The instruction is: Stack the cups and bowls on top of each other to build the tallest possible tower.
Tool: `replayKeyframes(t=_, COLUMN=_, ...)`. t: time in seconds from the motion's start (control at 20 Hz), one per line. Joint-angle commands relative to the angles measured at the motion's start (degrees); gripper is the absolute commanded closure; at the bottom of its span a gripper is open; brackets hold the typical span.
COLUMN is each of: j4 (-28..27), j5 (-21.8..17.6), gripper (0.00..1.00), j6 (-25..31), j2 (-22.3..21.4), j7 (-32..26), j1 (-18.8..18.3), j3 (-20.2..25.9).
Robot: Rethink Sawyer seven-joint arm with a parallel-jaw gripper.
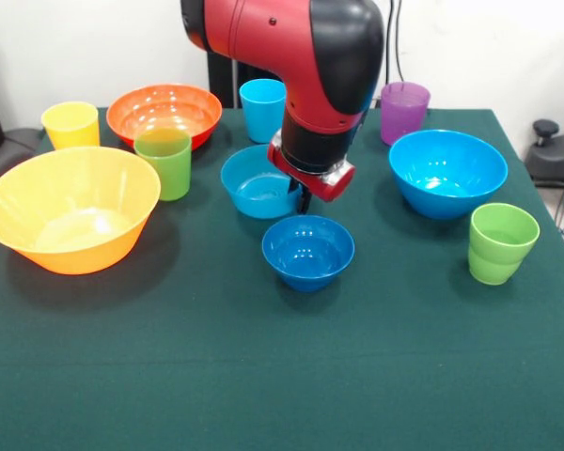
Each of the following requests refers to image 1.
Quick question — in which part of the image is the dark green tablecloth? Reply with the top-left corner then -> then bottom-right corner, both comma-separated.
0,106 -> 564,451

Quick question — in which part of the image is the large blue bowl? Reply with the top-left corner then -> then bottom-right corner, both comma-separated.
387,129 -> 509,221

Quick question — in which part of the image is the black hanging cable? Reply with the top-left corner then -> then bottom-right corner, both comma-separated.
384,0 -> 408,84

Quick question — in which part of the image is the yellow cup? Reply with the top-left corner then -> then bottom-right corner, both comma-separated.
40,101 -> 101,151

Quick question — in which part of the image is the red-orange bowl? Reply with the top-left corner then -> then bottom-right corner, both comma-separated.
105,84 -> 224,151

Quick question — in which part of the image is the small light blue bowl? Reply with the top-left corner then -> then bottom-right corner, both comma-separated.
220,144 -> 306,221

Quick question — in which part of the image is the purple cup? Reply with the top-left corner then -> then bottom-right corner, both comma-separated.
380,81 -> 432,148

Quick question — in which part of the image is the light blue cup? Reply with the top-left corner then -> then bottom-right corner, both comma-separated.
238,78 -> 288,145

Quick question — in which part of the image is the small dark blue bowl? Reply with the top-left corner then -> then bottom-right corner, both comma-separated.
261,214 -> 356,293

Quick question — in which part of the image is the large yellow-orange bowl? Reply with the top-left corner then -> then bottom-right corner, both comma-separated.
0,146 -> 163,276

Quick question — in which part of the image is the ridged green cup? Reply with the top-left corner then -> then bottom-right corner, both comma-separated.
467,202 -> 541,287

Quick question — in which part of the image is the grey black stand base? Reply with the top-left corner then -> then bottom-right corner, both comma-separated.
0,126 -> 46,189
524,118 -> 564,189

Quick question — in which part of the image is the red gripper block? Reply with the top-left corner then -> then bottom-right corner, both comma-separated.
266,129 -> 356,213

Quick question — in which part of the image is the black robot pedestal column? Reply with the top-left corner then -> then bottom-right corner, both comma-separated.
206,49 -> 283,110

